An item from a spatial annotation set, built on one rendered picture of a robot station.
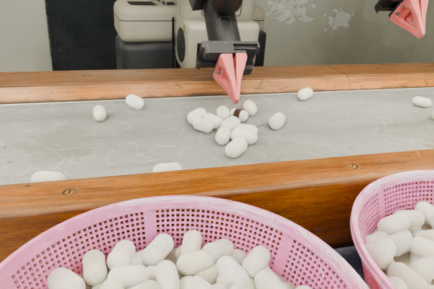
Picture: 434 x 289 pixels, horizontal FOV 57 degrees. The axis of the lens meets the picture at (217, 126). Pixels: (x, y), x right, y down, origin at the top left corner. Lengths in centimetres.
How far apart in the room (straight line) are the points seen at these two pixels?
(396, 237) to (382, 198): 6
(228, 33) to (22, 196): 43
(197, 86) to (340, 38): 250
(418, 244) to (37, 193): 35
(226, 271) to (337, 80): 57
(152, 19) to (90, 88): 74
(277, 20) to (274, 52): 22
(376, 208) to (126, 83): 47
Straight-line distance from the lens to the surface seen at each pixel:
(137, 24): 143
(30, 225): 40
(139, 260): 37
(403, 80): 93
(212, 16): 73
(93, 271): 35
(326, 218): 46
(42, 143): 57
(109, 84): 73
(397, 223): 44
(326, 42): 312
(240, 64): 67
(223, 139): 54
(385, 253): 39
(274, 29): 289
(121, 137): 57
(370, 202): 44
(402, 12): 91
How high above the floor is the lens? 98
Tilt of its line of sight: 23 degrees down
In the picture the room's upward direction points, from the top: 3 degrees clockwise
